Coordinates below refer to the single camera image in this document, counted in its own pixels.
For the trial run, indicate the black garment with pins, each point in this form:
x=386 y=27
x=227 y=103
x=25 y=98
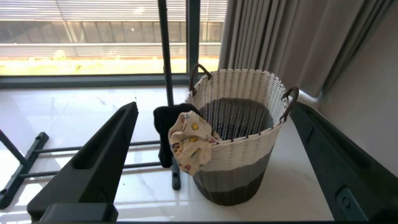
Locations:
x=164 y=124

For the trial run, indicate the window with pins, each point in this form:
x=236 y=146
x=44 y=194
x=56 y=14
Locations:
x=93 y=31

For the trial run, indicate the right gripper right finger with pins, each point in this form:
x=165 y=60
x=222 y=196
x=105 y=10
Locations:
x=342 y=174

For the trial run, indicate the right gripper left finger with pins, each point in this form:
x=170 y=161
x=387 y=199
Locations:
x=93 y=168

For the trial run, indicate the white laundry basket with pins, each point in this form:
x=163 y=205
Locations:
x=236 y=155

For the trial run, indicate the black clothes rack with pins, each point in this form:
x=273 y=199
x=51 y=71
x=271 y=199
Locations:
x=164 y=46

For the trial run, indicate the cream printed garment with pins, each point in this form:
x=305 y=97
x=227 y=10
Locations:
x=186 y=143

